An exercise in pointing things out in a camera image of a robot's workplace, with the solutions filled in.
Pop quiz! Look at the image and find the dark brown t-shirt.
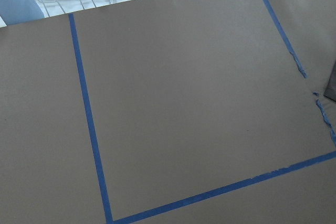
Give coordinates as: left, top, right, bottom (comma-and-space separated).
323, 63, 336, 102

